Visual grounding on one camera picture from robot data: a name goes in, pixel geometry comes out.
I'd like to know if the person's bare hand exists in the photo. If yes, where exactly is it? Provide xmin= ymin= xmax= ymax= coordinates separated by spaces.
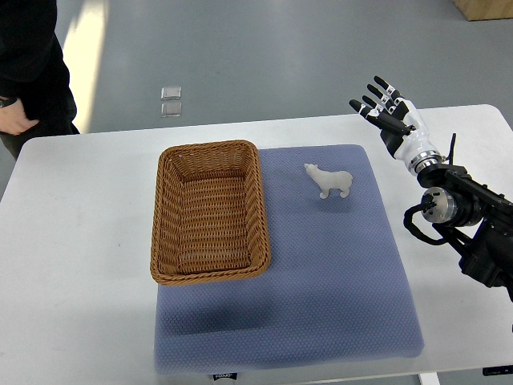
xmin=0 ymin=96 xmax=39 ymax=136

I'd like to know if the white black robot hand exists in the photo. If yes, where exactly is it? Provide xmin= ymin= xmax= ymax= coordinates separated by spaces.
xmin=349 ymin=76 xmax=442 ymax=176

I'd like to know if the white bear figurine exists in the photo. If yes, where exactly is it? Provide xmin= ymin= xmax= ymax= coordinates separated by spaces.
xmin=304 ymin=164 xmax=353 ymax=199

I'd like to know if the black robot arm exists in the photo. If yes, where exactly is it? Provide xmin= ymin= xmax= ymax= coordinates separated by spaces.
xmin=403 ymin=136 xmax=512 ymax=295

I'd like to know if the brown wicker basket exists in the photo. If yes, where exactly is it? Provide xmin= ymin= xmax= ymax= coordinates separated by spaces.
xmin=150 ymin=140 xmax=271 ymax=286

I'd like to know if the person in black clothes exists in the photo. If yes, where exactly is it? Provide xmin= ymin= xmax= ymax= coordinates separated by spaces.
xmin=1 ymin=1 xmax=79 ymax=158

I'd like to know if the wooden box corner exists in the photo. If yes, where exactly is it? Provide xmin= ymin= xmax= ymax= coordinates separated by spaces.
xmin=453 ymin=0 xmax=512 ymax=21

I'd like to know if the lower metal floor plate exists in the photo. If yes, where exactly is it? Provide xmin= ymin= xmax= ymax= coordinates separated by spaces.
xmin=160 ymin=102 xmax=182 ymax=118

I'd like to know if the metal floor plate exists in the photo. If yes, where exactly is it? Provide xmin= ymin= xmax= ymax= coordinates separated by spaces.
xmin=160 ymin=86 xmax=182 ymax=100
xmin=160 ymin=102 xmax=182 ymax=118

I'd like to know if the upper metal floor plate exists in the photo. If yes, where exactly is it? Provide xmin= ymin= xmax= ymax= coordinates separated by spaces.
xmin=160 ymin=86 xmax=182 ymax=100

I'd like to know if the blue mesh mat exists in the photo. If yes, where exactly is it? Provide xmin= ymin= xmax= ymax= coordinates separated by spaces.
xmin=154 ymin=144 xmax=424 ymax=375

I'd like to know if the black table control panel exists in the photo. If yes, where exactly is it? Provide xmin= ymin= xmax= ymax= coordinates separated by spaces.
xmin=482 ymin=365 xmax=513 ymax=376

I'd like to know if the black table label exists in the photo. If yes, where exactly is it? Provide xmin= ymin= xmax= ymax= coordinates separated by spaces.
xmin=212 ymin=373 xmax=237 ymax=381

